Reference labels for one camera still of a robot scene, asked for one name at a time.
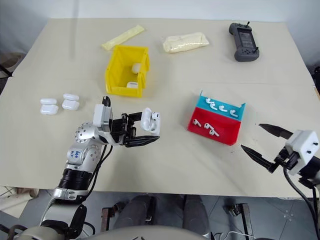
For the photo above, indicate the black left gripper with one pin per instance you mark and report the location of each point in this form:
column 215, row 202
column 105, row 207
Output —
column 119, row 130

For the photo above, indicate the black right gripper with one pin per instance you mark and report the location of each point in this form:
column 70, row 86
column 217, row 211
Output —
column 286, row 158

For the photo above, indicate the white earbud case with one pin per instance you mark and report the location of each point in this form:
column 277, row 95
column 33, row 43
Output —
column 49, row 108
column 147, row 122
column 132, row 84
column 70, row 102
column 136, row 68

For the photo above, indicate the white earbud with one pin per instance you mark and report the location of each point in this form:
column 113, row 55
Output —
column 233, row 112
column 213, row 132
column 213, row 106
column 207, row 125
column 209, row 101
column 222, row 108
column 156, row 115
column 195, row 122

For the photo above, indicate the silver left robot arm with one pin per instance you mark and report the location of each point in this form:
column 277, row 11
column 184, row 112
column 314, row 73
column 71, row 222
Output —
column 82, row 152

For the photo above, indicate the white closed earbud case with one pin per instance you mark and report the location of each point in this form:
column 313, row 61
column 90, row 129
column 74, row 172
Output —
column 136, row 68
column 132, row 84

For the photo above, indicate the yellow plastic bin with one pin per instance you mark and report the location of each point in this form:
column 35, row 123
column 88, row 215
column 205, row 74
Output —
column 120, row 70

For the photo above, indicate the red and teal tray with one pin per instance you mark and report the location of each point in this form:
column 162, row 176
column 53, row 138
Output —
column 217, row 130

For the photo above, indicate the long pale yellow packet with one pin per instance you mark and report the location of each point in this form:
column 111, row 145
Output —
column 123, row 37

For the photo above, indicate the cream granule-filled plastic bag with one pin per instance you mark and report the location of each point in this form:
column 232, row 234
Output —
column 185, row 42

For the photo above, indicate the grey handheld remote controller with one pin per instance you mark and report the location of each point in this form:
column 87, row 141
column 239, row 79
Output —
column 245, row 42

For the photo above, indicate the white cloth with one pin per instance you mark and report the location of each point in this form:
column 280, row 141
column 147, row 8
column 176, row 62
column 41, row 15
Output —
column 15, row 200

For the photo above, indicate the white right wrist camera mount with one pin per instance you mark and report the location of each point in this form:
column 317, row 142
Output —
column 303, row 145

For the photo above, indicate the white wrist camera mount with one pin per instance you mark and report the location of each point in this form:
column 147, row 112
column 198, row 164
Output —
column 303, row 145
column 102, row 117

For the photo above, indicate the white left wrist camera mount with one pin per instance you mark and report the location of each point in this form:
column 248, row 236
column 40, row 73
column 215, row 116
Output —
column 102, row 117

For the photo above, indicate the metal table leg bracket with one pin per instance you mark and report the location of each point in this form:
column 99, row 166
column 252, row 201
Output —
column 107, row 218
column 243, row 220

